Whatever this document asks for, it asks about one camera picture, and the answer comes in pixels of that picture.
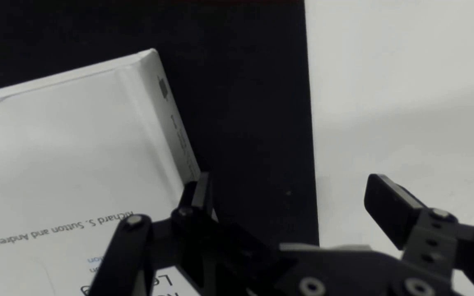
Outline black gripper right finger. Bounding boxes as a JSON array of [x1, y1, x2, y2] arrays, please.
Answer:
[[364, 173, 474, 296]]

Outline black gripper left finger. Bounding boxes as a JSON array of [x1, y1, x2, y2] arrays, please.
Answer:
[[88, 171, 234, 296]]

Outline white paperback book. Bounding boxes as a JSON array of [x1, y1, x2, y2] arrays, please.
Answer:
[[0, 48, 203, 296]]

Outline black rectangular mat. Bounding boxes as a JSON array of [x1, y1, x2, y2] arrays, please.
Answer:
[[0, 0, 321, 249]]

